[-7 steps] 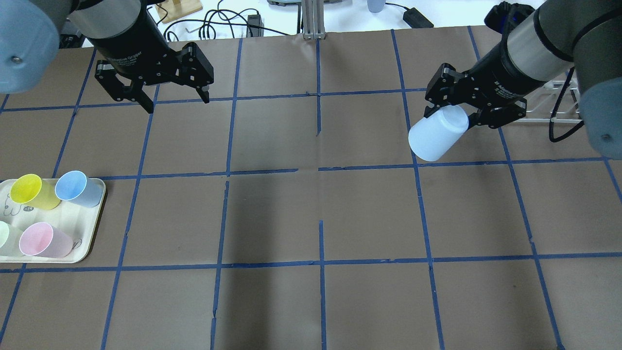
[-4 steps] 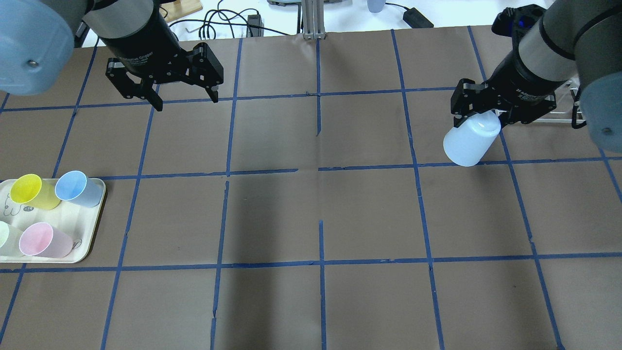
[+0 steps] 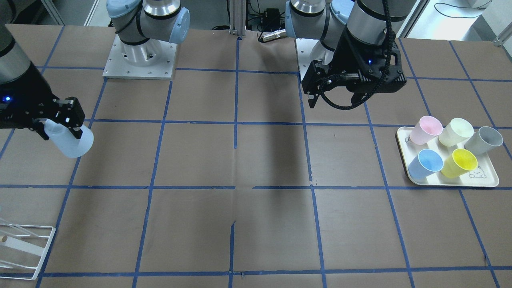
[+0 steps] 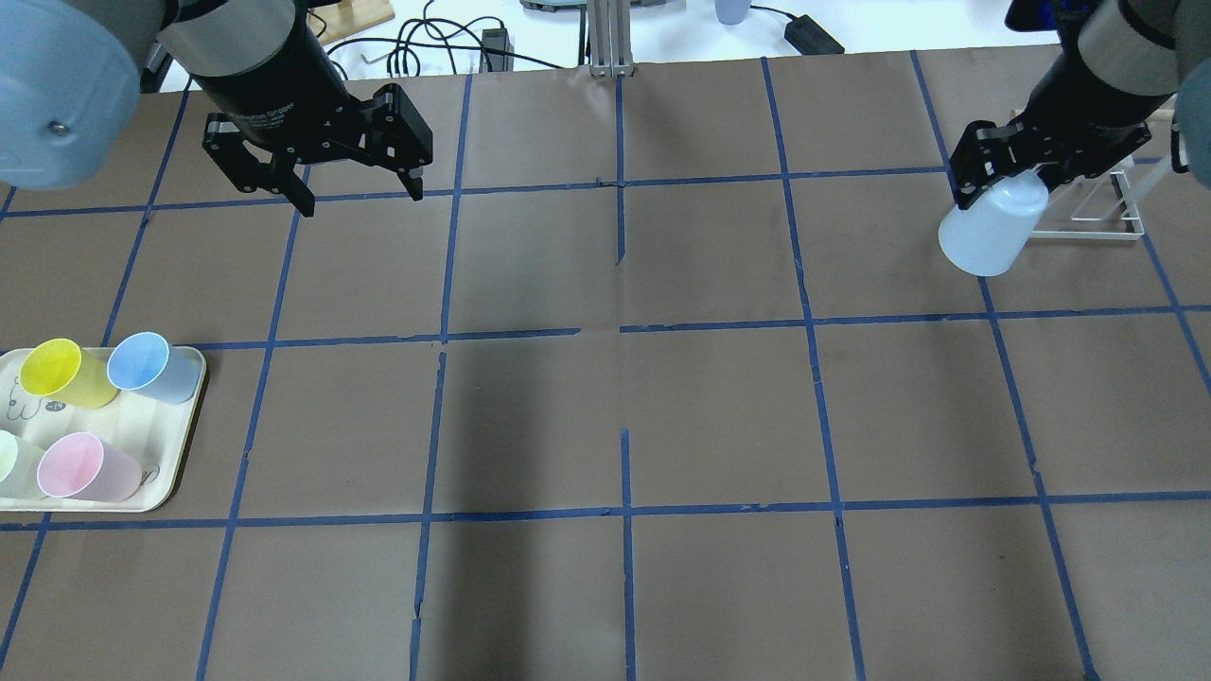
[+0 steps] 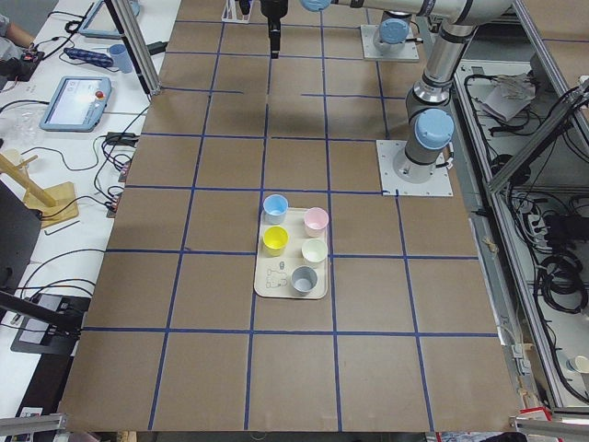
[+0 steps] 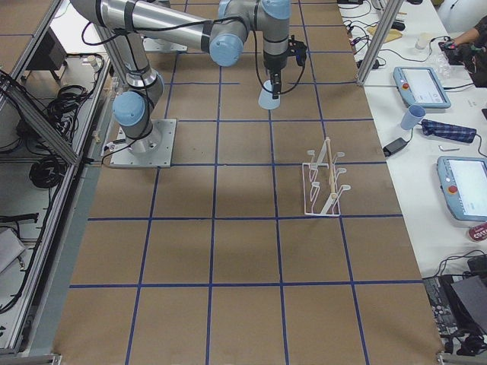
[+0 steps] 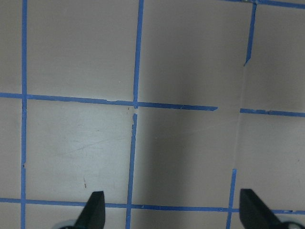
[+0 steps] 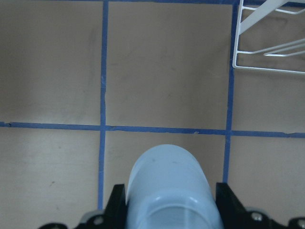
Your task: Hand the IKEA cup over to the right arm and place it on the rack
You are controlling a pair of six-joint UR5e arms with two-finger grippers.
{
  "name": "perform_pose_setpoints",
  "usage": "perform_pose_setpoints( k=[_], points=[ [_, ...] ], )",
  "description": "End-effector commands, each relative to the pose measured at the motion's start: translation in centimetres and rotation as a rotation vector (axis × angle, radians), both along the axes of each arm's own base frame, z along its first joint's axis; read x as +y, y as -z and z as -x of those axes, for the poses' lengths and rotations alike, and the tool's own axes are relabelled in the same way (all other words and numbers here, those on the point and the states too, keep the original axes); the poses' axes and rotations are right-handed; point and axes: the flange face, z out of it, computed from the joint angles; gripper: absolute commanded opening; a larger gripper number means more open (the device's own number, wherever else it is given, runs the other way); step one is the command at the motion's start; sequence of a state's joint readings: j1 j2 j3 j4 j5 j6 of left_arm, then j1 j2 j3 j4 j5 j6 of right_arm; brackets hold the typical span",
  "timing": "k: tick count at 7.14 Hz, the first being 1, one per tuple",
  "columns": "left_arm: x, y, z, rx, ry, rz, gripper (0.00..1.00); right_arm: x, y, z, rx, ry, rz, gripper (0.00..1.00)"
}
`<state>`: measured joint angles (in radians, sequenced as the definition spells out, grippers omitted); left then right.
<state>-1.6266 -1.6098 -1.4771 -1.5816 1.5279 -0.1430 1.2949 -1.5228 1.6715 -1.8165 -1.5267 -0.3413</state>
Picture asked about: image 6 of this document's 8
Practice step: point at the aluminium frame post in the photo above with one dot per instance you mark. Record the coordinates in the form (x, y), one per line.
(384, 26)

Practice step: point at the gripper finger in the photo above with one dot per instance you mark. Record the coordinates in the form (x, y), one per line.
(276, 85)

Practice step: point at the blue cup on desk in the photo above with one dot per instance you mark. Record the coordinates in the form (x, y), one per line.
(412, 117)

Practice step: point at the teach pendant near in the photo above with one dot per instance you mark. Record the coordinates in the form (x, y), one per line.
(463, 183)

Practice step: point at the folded blue plaid umbrella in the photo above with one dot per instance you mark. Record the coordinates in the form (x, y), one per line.
(448, 131)

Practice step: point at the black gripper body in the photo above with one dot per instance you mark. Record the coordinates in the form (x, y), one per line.
(273, 64)

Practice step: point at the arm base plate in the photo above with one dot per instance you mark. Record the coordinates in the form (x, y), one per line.
(152, 151)
(162, 46)

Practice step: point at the white dish rack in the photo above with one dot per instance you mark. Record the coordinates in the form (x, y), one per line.
(320, 180)

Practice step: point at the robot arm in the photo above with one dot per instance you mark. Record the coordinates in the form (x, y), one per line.
(127, 24)

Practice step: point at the teach pendant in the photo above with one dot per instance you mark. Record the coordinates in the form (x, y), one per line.
(420, 86)
(463, 183)

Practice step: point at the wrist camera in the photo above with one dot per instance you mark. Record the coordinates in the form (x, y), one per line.
(298, 49)

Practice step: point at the teach pendant far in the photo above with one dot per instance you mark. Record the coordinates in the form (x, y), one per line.
(420, 86)

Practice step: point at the light blue plastic cup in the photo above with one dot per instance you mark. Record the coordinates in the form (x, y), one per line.
(266, 99)

